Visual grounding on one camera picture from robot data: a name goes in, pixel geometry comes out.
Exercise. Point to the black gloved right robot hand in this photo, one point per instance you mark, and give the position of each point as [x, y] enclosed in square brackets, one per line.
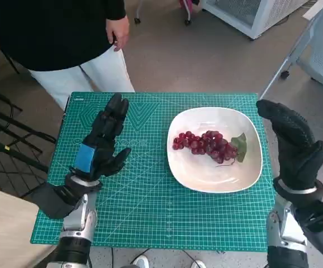
[295, 139]

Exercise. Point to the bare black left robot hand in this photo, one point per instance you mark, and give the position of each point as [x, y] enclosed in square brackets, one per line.
[100, 150]

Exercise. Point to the red toy grape bunch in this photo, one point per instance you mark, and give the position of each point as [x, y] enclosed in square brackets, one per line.
[206, 145]

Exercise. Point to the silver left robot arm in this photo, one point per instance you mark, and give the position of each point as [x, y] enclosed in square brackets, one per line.
[79, 217]

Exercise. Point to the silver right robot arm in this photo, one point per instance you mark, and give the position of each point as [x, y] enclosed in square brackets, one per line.
[287, 231]

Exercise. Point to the white square plate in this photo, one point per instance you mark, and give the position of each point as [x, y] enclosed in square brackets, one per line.
[206, 178]

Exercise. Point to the green cutting mat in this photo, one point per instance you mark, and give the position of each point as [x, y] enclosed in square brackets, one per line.
[150, 212]

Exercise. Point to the white shoe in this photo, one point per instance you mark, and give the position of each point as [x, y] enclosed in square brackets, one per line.
[141, 262]
[198, 264]

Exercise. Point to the person's hand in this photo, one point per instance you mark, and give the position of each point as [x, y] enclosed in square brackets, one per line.
[119, 30]

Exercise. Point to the light wooden table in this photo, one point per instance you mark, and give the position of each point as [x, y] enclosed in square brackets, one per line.
[2, 229]

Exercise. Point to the person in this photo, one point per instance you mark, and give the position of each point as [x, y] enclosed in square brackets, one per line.
[52, 33]

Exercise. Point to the white mesh cabinet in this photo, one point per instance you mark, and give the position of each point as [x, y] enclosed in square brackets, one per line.
[262, 16]

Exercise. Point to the pink wheeled chair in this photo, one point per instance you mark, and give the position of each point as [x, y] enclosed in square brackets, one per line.
[189, 7]

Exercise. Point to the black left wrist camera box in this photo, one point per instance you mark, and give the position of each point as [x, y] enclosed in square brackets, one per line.
[52, 201]

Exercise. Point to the black metal chair frame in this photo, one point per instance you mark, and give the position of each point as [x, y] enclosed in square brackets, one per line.
[7, 148]

